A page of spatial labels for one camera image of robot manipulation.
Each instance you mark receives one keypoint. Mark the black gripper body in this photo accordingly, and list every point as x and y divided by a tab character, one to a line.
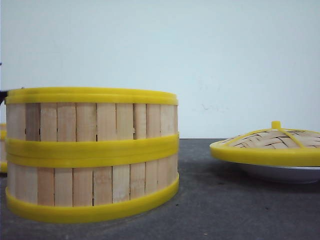
3	95

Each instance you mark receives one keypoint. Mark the bamboo steamer basket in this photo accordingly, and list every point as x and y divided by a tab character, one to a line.
156	183
3	155
89	126

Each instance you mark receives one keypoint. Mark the woven bamboo steamer lid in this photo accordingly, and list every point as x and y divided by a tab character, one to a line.
275	146

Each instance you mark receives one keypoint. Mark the white plate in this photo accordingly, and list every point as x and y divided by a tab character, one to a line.
281	174

